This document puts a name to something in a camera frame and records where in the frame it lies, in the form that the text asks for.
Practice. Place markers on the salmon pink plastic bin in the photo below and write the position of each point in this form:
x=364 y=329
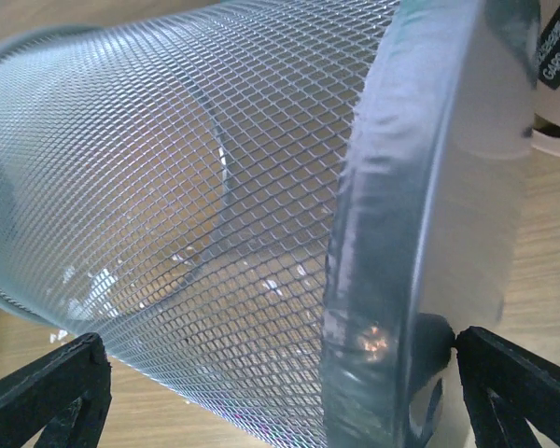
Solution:
x=546 y=134

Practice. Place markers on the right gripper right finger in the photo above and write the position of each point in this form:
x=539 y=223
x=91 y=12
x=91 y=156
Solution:
x=508 y=390

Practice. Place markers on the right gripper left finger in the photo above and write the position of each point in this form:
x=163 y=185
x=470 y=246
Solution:
x=63 y=397

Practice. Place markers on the silver wire mesh bin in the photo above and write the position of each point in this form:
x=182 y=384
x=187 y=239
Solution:
x=283 y=211

